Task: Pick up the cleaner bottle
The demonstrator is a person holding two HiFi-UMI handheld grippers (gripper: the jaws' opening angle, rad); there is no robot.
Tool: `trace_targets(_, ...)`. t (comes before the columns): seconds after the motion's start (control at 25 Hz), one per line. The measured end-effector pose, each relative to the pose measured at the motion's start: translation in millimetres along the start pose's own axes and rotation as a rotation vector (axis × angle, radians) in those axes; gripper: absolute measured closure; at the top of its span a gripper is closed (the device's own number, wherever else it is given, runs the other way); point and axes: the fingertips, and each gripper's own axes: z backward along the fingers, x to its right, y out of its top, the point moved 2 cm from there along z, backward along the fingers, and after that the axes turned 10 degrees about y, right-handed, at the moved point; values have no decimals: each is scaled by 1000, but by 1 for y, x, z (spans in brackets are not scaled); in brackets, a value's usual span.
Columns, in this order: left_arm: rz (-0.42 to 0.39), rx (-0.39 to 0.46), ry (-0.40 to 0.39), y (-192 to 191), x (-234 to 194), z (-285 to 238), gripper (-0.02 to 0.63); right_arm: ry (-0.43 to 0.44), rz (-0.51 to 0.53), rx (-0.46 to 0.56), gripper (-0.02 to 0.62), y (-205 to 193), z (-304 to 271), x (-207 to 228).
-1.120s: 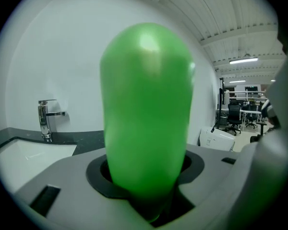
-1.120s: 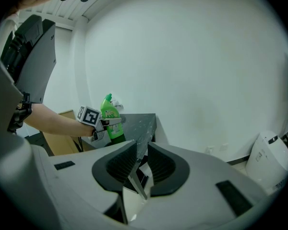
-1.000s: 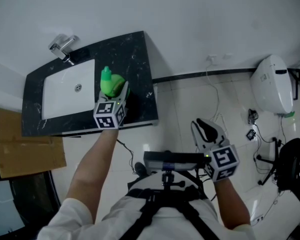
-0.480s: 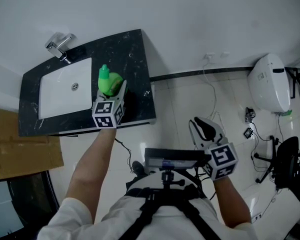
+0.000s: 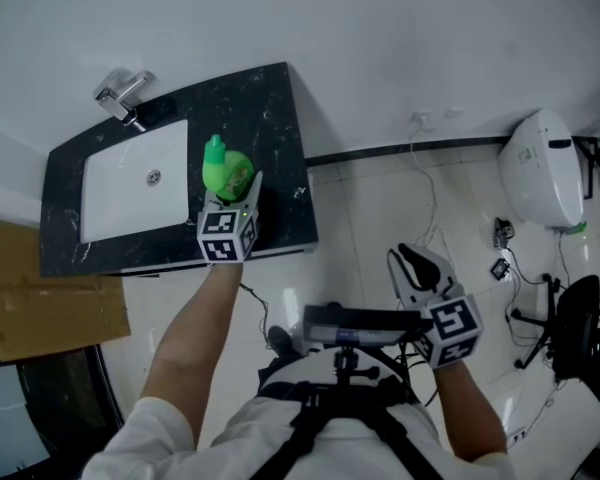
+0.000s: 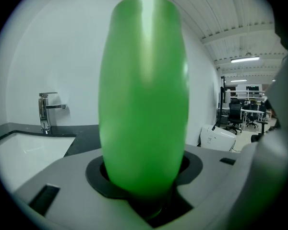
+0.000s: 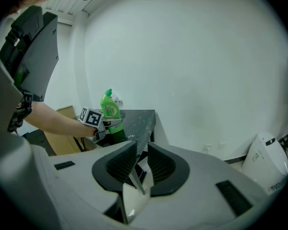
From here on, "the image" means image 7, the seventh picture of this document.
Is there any black chest-mounted monitor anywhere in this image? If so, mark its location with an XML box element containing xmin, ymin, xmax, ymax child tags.
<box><xmin>14</xmin><ymin>11</ymin><xmax>60</xmax><ymax>103</ymax></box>

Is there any black marble vanity table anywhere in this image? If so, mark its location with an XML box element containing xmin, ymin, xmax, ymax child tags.
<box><xmin>96</xmin><ymin>109</ymin><xmax>157</xmax><ymax>196</ymax></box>

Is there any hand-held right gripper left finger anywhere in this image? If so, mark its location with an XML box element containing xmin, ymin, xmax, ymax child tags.
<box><xmin>49</xmin><ymin>140</ymin><xmax>138</xmax><ymax>225</ymax></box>

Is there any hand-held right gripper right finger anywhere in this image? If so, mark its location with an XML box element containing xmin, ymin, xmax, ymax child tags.
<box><xmin>129</xmin><ymin>141</ymin><xmax>270</xmax><ymax>229</ymax></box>

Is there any brown cardboard sheet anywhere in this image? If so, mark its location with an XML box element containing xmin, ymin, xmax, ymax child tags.
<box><xmin>44</xmin><ymin>105</ymin><xmax>97</xmax><ymax>156</ymax></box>

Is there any person's left forearm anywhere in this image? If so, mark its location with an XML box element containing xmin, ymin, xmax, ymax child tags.
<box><xmin>24</xmin><ymin>102</ymin><xmax>98</xmax><ymax>138</ymax></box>

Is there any white toilet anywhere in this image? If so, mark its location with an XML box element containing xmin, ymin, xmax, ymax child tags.
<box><xmin>241</xmin><ymin>132</ymin><xmax>288</xmax><ymax>194</ymax></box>

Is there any green plastic bottle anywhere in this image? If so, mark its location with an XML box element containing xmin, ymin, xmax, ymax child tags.
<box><xmin>100</xmin><ymin>88</ymin><xmax>127</xmax><ymax>143</ymax></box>

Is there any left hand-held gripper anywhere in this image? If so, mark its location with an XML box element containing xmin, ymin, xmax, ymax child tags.
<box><xmin>78</xmin><ymin>106</ymin><xmax>124</xmax><ymax>143</ymax></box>

